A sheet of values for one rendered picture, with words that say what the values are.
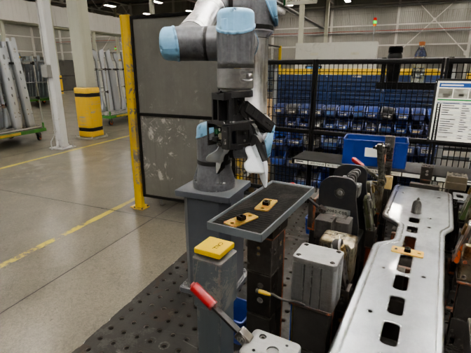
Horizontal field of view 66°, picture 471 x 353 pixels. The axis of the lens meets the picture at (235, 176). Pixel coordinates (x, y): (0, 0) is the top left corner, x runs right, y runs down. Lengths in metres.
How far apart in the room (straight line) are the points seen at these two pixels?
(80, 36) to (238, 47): 7.91
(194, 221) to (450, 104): 1.37
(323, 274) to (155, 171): 3.27
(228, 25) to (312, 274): 0.54
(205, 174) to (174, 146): 2.52
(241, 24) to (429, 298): 0.72
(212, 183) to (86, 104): 7.43
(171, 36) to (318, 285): 0.63
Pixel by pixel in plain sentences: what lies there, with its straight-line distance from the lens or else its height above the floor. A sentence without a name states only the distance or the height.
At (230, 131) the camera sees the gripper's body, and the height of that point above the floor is 1.38.
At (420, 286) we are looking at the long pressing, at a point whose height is 1.00.
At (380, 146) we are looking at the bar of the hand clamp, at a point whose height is 1.21.
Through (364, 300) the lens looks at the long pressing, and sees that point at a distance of 0.91.
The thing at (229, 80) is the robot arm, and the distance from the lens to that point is 0.73.
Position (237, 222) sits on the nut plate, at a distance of 0.84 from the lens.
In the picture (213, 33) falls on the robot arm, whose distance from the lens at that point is 0.85.
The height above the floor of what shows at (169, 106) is 1.14.
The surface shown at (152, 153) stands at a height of 0.65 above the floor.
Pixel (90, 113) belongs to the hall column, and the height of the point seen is 0.56.
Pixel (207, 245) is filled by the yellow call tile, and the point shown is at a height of 1.16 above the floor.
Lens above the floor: 1.50
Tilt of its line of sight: 17 degrees down
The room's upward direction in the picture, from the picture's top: straight up
